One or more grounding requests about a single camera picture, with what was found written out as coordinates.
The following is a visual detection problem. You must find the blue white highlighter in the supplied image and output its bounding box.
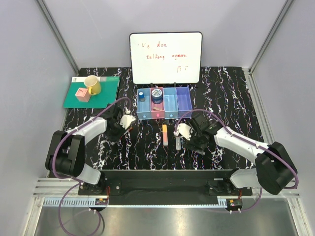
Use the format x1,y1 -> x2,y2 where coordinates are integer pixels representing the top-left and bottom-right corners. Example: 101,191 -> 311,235
175,136 -> 181,150

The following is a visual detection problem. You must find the blue grey glue stick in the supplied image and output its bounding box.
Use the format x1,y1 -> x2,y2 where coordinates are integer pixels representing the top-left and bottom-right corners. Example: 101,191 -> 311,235
138,92 -> 145,102

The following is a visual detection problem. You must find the purple bin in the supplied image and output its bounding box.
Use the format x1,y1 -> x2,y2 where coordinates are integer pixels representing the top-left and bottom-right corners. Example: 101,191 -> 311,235
176,87 -> 192,118

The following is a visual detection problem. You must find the light blue bin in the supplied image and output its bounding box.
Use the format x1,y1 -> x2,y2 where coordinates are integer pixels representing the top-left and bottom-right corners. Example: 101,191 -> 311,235
163,88 -> 179,119
136,88 -> 152,120

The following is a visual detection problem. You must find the pink bin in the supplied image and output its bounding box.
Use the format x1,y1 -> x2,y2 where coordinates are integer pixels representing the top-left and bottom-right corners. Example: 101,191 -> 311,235
150,87 -> 165,119

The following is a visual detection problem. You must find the blue ink bottle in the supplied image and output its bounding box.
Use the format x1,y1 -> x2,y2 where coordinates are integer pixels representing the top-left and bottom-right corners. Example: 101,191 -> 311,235
151,88 -> 163,104

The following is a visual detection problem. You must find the yellow mug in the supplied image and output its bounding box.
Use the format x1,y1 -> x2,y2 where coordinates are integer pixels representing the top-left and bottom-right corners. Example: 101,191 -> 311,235
84,75 -> 101,95

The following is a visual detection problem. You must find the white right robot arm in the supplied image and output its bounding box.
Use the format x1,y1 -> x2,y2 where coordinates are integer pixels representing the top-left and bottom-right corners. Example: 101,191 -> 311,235
177,114 -> 298,195

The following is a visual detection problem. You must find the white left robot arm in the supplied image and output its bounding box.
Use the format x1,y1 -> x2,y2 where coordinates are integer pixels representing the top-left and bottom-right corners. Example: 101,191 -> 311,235
45,105 -> 126,195

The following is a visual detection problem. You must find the orange highlighter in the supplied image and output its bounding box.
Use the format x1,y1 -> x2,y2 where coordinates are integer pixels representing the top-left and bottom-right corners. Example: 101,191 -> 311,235
162,124 -> 168,146

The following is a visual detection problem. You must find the pink cube block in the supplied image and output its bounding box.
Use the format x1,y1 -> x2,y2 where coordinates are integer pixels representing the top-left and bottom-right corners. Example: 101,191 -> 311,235
75,88 -> 91,103

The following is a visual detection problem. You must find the black marble pattern mat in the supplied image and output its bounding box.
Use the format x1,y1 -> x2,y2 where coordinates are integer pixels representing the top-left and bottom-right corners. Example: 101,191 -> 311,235
50,66 -> 273,171

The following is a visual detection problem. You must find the small whiteboard with red writing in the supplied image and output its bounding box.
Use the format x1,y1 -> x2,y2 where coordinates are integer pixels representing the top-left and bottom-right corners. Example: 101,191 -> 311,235
129,31 -> 203,85

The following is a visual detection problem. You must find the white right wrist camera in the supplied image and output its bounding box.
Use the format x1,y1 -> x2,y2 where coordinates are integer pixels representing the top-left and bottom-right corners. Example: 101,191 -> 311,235
174,123 -> 193,141

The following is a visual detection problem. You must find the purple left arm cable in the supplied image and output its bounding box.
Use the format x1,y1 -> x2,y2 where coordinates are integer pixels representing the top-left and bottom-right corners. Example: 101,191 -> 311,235
51,97 -> 132,235

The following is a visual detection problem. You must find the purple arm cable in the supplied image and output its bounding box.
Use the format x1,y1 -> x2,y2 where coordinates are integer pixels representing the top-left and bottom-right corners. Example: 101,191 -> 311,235
174,109 -> 300,213
51,97 -> 132,235

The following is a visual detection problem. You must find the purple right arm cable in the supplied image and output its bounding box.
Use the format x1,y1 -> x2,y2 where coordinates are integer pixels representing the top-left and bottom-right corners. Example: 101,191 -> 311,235
174,109 -> 300,213

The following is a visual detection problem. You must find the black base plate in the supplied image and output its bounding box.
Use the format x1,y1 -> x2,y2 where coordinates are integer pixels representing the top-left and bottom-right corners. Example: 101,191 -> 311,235
78,170 -> 252,201

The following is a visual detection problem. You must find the white slotted cable duct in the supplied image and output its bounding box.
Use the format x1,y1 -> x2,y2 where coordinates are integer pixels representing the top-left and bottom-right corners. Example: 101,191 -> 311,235
43,197 -> 230,208

